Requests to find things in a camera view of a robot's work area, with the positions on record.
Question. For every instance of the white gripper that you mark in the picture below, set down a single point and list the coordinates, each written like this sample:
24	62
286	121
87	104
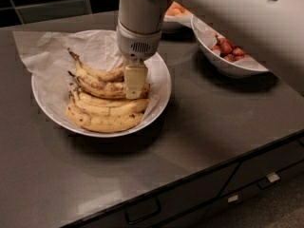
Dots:
137	45

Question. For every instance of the spotted banana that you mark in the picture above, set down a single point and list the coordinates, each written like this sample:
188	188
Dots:
113	75
98	88

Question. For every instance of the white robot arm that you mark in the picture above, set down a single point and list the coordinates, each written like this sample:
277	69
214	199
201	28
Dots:
272	31

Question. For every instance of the front bottom yellow banana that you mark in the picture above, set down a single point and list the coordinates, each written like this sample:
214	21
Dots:
100	123

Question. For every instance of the yellow banana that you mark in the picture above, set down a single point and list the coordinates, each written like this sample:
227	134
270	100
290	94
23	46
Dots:
100	123
81	97
135	106

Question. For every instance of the middle yellow banana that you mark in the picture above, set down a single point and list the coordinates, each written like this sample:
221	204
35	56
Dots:
81	97

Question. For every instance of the lower yellow banana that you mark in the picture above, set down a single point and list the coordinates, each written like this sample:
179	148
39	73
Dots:
135	106

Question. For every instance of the white bowl with apricots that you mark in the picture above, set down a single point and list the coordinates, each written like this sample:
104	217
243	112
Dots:
173	24

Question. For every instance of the large white banana bowl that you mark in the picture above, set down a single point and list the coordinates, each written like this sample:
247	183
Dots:
159	79

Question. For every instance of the white strawberry bowl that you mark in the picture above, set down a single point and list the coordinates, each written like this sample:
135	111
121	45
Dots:
221	65

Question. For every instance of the orange apricots pile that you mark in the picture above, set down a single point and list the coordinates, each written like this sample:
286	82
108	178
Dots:
177	10

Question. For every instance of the white paper under strawberries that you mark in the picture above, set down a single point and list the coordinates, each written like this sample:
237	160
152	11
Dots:
202	32

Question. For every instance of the white paper under bananas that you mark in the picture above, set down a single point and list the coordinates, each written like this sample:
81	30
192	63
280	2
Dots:
46	56

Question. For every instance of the red strawberries pile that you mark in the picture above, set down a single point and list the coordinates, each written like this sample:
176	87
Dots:
228	51

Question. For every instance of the dark left drawer front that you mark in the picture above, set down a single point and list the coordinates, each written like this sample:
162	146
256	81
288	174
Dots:
174	200

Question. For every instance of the dark drawer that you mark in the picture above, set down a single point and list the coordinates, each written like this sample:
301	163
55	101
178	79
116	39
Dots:
260	166
174	200

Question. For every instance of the dark right drawer front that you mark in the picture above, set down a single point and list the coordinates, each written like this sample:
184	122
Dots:
260	166

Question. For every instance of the left drawer handle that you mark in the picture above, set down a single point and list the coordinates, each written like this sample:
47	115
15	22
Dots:
141	211

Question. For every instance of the drawer handle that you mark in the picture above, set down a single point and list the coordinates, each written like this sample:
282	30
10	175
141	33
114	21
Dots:
141	211
268	181

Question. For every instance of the right drawer handle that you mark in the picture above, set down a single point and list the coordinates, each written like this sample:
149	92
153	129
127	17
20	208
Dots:
268	181

